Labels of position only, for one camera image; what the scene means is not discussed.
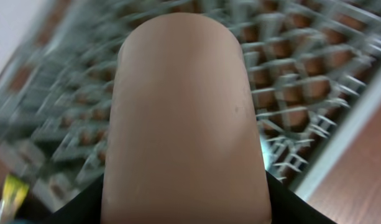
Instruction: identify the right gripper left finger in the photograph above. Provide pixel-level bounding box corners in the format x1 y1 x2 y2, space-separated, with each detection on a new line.
42 174 104 224

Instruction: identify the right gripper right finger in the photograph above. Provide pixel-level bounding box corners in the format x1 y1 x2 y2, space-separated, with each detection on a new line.
265 171 336 224

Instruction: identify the pink cup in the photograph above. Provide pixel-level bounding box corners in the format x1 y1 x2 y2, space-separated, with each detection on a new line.
101 13 272 223

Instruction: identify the grey dishwasher rack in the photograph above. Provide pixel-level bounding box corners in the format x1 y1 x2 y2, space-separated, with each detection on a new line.
0 0 381 211

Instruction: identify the yellow foil snack wrapper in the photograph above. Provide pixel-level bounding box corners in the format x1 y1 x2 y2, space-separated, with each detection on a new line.
0 174 29 224

